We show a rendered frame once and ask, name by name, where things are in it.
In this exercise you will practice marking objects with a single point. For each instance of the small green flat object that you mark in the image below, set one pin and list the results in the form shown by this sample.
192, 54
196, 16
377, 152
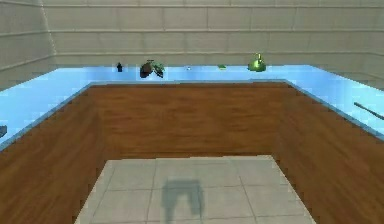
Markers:
221, 67

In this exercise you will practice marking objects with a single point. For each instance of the grey long utensil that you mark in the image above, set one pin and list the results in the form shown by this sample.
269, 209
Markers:
368, 111

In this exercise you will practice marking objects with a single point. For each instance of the grey object at worktop edge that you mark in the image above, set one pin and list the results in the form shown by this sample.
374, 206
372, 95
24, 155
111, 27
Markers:
2, 131

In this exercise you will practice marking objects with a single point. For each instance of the small black bottle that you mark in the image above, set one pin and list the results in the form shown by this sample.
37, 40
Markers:
119, 67

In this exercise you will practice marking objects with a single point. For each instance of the wooden cabinet with blue worktop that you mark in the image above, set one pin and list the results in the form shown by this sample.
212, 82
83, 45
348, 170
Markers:
186, 120

